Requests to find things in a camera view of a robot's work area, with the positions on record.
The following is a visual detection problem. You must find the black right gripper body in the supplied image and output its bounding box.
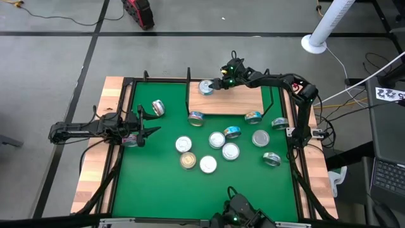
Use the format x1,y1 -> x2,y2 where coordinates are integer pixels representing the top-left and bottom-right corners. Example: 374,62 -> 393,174
220,75 -> 246,91

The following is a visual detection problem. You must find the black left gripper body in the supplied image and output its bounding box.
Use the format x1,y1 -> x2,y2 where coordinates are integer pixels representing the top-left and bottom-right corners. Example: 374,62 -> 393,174
125,104 -> 146,148

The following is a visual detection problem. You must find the green label seafood can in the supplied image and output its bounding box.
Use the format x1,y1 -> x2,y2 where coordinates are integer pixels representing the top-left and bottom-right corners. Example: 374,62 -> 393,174
263,151 -> 282,167
151,99 -> 166,118
271,117 -> 290,131
251,129 -> 271,148

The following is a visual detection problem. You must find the blue yellow label tuna can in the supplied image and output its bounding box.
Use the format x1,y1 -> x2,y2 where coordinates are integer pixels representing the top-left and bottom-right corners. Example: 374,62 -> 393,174
208,131 -> 227,150
223,125 -> 242,140
198,79 -> 215,96
244,110 -> 263,125

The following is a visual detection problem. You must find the navy red label gold can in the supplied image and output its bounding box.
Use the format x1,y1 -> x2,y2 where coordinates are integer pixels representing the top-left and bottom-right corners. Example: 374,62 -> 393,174
187,110 -> 205,127
179,151 -> 197,170
121,134 -> 139,148

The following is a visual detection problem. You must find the red label seafood can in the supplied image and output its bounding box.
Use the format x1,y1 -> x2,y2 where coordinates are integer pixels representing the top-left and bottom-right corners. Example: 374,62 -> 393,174
221,142 -> 240,162
199,155 -> 218,174
175,136 -> 193,154

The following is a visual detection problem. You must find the green table mat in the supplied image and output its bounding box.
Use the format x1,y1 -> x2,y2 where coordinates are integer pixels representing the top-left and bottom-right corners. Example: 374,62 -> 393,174
111,81 -> 299,222

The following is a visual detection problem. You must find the red and black device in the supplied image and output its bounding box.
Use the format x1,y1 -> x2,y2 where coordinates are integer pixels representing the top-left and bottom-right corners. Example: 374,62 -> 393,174
121,0 -> 156,31

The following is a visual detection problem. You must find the white tower fan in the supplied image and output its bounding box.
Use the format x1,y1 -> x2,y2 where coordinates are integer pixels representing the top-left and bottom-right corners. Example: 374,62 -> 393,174
300,0 -> 357,54

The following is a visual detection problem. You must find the black power strip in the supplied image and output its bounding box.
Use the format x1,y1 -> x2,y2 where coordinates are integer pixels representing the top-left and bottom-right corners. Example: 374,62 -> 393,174
344,77 -> 368,87

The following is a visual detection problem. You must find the grey furniture foot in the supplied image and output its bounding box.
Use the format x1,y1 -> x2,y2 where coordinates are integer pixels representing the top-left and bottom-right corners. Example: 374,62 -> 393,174
0,134 -> 25,148

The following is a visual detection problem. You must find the white green plastic object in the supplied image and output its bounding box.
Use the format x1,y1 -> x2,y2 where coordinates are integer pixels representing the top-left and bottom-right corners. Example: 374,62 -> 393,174
327,165 -> 348,198

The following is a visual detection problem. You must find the white printed tag sheet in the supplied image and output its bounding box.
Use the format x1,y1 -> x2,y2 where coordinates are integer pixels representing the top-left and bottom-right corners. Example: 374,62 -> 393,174
375,86 -> 405,103

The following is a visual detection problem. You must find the laptop computer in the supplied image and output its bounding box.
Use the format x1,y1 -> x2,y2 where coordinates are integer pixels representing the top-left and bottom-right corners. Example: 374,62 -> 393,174
365,74 -> 405,206

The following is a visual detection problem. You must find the dark laptop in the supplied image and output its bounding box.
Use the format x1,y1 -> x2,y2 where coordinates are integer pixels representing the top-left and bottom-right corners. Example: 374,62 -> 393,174
369,156 -> 405,205

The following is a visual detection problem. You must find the black office chair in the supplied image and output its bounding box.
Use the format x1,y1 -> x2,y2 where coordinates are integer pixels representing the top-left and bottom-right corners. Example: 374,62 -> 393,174
371,202 -> 404,228

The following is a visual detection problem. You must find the wooden shelf with black frame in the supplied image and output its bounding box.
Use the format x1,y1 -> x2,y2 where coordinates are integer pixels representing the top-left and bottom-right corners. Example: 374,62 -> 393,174
185,66 -> 275,120

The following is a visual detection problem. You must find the black metal table frame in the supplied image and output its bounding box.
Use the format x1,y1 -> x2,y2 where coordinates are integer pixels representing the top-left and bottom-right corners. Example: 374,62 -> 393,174
71,70 -> 338,228

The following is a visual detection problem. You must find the black cable bundle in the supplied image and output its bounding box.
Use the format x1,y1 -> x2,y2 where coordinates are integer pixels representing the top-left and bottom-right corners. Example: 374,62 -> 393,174
311,93 -> 337,149

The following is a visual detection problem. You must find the yellow floor cable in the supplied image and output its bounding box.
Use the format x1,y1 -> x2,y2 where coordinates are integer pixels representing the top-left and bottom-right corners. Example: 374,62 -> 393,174
313,97 -> 370,110

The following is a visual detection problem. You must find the black floor cable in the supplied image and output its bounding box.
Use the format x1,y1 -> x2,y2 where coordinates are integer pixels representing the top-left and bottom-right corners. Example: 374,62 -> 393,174
18,4 -> 126,27

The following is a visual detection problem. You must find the thick white cable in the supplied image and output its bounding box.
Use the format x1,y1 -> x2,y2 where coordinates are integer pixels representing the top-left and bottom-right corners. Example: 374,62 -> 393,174
313,50 -> 405,107

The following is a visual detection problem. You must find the black desk leg frame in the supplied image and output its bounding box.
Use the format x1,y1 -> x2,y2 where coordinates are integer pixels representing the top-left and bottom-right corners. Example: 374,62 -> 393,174
371,0 -> 405,54

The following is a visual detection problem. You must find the yellow cable plug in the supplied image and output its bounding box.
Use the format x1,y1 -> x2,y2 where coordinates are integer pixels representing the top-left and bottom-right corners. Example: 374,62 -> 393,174
0,0 -> 25,9

